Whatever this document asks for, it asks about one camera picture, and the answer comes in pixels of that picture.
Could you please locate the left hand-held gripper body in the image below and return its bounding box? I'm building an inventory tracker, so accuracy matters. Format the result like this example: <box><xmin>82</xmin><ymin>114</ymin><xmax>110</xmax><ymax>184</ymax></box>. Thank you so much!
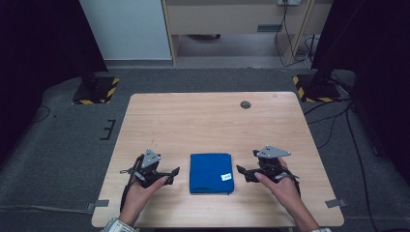
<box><xmin>134</xmin><ymin>148</ymin><xmax>169</xmax><ymax>189</ymax></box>

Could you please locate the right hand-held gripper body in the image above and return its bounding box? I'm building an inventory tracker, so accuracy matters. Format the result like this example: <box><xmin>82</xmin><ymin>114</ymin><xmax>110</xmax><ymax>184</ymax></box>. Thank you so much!
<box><xmin>252</xmin><ymin>145</ymin><xmax>292</xmax><ymax>185</ymax></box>

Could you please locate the blue cloth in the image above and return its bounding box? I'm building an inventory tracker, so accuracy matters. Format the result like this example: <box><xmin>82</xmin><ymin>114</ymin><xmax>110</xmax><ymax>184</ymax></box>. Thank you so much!
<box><xmin>189</xmin><ymin>152</ymin><xmax>236</xmax><ymax>195</ymax></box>

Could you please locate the person's left hand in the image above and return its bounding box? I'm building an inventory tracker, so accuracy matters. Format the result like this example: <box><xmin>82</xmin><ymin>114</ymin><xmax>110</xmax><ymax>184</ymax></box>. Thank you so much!
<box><xmin>118</xmin><ymin>157</ymin><xmax>170</xmax><ymax>226</ymax></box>

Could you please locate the person's right hand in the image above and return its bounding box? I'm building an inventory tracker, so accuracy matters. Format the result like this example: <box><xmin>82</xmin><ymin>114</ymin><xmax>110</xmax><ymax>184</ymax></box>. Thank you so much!
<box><xmin>253</xmin><ymin>157</ymin><xmax>304</xmax><ymax>214</ymax></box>

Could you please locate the grey tape piece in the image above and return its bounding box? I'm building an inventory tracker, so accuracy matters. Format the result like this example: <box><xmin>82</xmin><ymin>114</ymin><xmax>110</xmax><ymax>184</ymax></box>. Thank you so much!
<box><xmin>86</xmin><ymin>199</ymin><xmax>110</xmax><ymax>214</ymax></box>
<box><xmin>324</xmin><ymin>198</ymin><xmax>348</xmax><ymax>209</ymax></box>

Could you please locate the black stand with striped base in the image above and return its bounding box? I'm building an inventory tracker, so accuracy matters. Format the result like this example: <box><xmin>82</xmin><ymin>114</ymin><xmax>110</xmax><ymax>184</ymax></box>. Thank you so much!
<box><xmin>72</xmin><ymin>69</ymin><xmax>121</xmax><ymax>105</ymax></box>
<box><xmin>292</xmin><ymin>57</ymin><xmax>342</xmax><ymax>103</ymax></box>

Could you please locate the black curtain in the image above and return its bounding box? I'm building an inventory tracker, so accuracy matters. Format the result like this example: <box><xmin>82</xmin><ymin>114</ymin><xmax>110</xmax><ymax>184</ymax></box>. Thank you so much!
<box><xmin>0</xmin><ymin>0</ymin><xmax>109</xmax><ymax>165</ymax></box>
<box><xmin>310</xmin><ymin>0</ymin><xmax>410</xmax><ymax>187</ymax></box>

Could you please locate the white panel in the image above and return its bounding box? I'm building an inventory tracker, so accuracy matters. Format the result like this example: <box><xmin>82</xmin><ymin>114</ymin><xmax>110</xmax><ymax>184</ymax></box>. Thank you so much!
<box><xmin>78</xmin><ymin>0</ymin><xmax>173</xmax><ymax>62</ymax></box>

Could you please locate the light wooden desk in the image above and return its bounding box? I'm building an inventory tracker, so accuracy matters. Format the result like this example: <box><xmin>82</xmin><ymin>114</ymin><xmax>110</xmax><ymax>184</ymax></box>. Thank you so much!
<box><xmin>161</xmin><ymin>0</ymin><xmax>335</xmax><ymax>67</ymax></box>

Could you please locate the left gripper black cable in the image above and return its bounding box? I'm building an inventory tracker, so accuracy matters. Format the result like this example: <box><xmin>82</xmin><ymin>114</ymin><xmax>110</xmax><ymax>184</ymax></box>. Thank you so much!
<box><xmin>119</xmin><ymin>154</ymin><xmax>144</xmax><ymax>215</ymax></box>

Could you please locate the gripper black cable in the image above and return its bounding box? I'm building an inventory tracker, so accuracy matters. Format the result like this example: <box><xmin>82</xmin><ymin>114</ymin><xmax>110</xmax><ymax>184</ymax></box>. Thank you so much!
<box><xmin>119</xmin><ymin>154</ymin><xmax>144</xmax><ymax>215</ymax></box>
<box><xmin>279</xmin><ymin>167</ymin><xmax>303</xmax><ymax>198</ymax></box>

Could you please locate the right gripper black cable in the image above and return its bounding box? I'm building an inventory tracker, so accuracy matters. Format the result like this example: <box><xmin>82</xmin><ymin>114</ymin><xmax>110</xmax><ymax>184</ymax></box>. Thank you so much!
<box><xmin>279</xmin><ymin>167</ymin><xmax>303</xmax><ymax>198</ymax></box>

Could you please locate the long black floor cable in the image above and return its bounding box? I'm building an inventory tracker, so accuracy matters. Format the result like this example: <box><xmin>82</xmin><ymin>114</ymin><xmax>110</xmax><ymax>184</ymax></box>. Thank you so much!
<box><xmin>344</xmin><ymin>104</ymin><xmax>372</xmax><ymax>232</ymax></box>

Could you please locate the grey floor cable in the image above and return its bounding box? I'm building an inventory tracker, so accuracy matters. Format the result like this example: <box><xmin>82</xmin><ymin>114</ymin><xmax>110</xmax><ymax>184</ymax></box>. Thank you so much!
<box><xmin>0</xmin><ymin>204</ymin><xmax>95</xmax><ymax>216</ymax></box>

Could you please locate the thin black floor cable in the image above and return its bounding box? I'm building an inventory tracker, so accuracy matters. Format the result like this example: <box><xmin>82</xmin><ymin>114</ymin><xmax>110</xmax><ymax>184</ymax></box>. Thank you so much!
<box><xmin>31</xmin><ymin>105</ymin><xmax>52</xmax><ymax>125</ymax></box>

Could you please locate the black hanging cable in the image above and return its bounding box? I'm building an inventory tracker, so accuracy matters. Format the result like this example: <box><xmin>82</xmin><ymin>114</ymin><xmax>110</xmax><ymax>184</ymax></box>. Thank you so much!
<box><xmin>274</xmin><ymin>0</ymin><xmax>313</xmax><ymax>69</ymax></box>

